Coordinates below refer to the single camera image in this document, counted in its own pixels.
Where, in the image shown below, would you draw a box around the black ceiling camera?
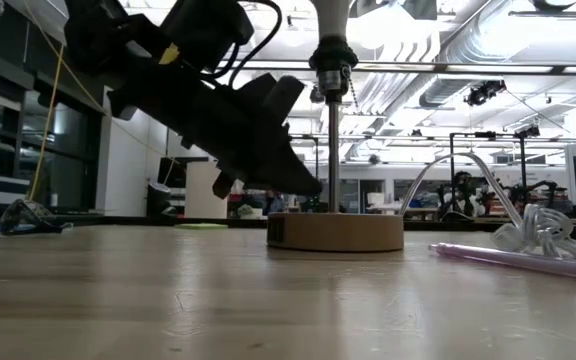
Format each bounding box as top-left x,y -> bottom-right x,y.
464,78 -> 509,108

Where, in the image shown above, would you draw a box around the black eyeglasses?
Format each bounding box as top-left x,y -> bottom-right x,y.
0,198 -> 75,237

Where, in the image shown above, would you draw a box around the clear purple pen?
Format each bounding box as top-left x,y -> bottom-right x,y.
427,241 -> 576,281

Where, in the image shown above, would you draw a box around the yellow cable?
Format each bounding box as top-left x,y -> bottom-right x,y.
25,44 -> 180,204

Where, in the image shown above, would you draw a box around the black left camera cable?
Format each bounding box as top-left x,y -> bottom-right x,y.
206,0 -> 285,90

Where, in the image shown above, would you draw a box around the wooden base metal pole lamp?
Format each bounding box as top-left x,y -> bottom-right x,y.
266,34 -> 406,253

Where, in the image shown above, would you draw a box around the green sticky note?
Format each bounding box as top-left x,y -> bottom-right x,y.
173,222 -> 230,231

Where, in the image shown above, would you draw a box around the black bin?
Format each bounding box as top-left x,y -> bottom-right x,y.
146,180 -> 174,217

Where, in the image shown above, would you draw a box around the white cylinder container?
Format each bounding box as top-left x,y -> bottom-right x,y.
183,160 -> 230,220

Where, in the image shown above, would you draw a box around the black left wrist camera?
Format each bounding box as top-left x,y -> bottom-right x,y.
160,0 -> 256,72

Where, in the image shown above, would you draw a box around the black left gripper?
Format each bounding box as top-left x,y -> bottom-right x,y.
107,54 -> 322,199

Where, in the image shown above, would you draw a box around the long ceiling light strip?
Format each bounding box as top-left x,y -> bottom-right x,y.
217,58 -> 576,76

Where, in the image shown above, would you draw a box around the black monitor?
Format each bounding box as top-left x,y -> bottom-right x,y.
156,156 -> 210,190

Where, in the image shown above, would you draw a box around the clear lamp power cord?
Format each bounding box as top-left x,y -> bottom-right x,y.
398,150 -> 576,262

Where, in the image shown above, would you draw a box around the person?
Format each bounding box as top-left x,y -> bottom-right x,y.
262,189 -> 287,216

